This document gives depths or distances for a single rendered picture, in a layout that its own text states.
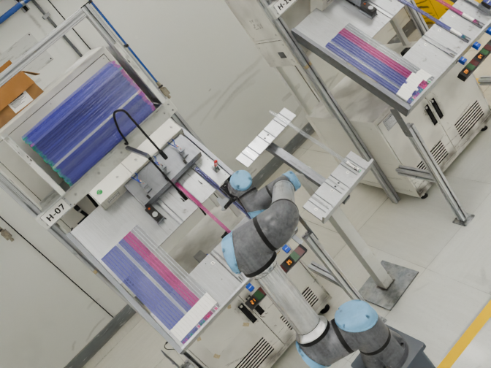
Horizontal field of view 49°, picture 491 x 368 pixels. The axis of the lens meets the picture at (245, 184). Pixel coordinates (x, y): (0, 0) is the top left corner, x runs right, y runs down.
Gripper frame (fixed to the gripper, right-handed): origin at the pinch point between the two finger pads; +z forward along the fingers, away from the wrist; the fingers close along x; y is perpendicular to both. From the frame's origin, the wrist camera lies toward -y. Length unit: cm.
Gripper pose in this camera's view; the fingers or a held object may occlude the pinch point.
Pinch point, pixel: (235, 198)
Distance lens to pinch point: 225.9
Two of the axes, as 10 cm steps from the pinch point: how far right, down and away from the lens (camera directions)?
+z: -1.3, 1.9, 9.7
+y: -7.1, -7.0, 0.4
